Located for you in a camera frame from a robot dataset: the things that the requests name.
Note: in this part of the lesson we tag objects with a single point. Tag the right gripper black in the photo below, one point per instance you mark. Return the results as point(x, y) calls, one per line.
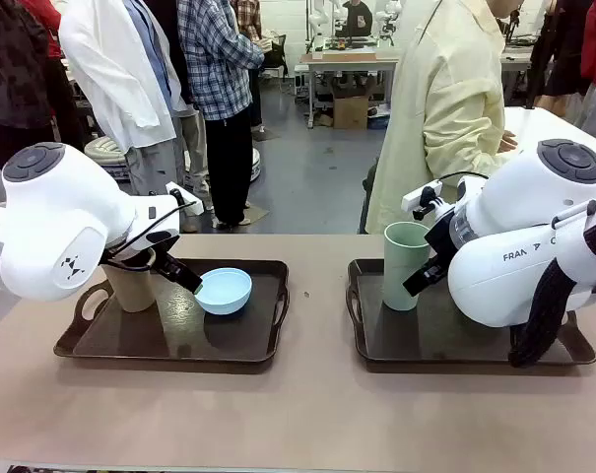
point(440, 241)

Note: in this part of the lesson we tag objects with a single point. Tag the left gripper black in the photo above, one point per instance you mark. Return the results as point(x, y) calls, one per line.
point(162, 241)

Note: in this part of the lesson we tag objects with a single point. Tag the pale green plastic cup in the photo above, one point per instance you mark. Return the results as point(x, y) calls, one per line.
point(401, 256)

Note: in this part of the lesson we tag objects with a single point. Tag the light blue bowl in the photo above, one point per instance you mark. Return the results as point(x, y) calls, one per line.
point(226, 295)

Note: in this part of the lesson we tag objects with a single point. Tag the beige plastic cup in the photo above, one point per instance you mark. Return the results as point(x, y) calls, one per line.
point(130, 290)

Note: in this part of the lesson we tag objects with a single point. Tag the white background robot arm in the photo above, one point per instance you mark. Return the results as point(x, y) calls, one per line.
point(317, 17)

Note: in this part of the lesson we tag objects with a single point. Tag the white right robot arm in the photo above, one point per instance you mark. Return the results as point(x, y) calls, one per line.
point(499, 290)

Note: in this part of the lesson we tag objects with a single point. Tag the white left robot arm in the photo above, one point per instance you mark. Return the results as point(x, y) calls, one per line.
point(56, 207)

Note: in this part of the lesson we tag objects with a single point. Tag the person's right forearm yellow sleeve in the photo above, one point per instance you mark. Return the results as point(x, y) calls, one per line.
point(465, 157)

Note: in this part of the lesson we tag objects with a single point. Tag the brown plastic serving tray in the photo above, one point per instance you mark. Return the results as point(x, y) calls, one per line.
point(130, 340)
point(425, 345)

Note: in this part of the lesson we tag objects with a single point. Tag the person's right hand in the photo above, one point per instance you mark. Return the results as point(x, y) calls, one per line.
point(507, 142)

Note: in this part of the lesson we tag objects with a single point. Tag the white ribbed round stool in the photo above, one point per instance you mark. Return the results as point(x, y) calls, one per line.
point(105, 155)

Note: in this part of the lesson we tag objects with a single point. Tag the cardboard box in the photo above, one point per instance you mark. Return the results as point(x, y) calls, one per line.
point(350, 113)

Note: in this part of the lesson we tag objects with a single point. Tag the person in yellow shirt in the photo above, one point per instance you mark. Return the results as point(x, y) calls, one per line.
point(450, 98)

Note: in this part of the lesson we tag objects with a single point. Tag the white table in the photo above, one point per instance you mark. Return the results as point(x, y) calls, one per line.
point(549, 128)

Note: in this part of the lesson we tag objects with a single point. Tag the person in plaid shirt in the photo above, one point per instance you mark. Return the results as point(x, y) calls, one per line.
point(214, 59)

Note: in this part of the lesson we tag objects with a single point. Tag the person in white shirt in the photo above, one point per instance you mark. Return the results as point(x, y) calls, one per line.
point(110, 64)

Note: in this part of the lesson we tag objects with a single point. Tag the brown topped workbench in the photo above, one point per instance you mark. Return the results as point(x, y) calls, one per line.
point(347, 58)

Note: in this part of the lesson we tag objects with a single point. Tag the grey workbench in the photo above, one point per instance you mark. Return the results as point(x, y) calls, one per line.
point(516, 54)

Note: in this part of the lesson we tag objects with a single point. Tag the person in black clothes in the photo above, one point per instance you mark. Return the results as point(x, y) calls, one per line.
point(566, 54)

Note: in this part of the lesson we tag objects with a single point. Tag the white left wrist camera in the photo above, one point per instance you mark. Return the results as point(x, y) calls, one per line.
point(186, 202)

